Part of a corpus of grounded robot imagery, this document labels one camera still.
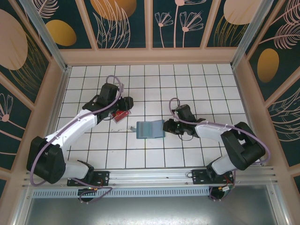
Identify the blue leather card holder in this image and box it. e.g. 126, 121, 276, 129
129, 119, 166, 140

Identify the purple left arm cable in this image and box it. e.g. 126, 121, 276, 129
30, 75, 124, 204

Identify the aluminium mounting rail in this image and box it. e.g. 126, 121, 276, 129
22, 167, 277, 188

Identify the aluminium frame post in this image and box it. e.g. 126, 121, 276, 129
230, 0, 283, 69
18, 0, 71, 72

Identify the grey slotted cable duct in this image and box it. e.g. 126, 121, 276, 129
31, 187, 211, 198

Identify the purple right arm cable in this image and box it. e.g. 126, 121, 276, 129
169, 97, 270, 202

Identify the grey metal sheet panel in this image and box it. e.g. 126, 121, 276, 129
22, 196, 285, 225

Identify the red card with number print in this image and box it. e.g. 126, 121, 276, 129
113, 110, 129, 120

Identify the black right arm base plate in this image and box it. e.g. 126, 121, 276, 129
191, 168, 235, 185

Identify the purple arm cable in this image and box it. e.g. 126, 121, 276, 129
30, 75, 124, 204
169, 97, 270, 202

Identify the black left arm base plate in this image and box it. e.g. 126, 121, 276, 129
67, 170, 111, 188

